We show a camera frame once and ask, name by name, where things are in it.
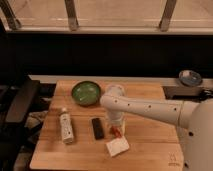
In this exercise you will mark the black rectangular block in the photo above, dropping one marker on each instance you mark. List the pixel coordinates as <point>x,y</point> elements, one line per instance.
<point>97,128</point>

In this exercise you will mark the white folded cloth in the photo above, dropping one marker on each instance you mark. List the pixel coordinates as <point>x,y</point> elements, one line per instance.
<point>117,146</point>

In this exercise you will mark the white squeeze bottle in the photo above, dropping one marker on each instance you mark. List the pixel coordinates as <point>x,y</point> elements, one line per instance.
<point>67,134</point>

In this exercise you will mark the black office chair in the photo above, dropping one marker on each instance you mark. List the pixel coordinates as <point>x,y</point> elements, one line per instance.
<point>13,133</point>

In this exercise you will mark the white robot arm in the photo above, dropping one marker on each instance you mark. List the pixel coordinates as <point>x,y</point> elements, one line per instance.
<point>196,118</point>

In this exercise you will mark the blue grey bowl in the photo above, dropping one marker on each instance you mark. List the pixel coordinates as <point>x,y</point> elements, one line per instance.
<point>190,78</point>

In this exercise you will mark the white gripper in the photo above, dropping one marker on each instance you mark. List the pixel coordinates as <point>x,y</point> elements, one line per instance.
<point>115,118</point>

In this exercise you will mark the green bowl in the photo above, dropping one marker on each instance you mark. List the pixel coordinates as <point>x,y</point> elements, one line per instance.
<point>86,93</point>

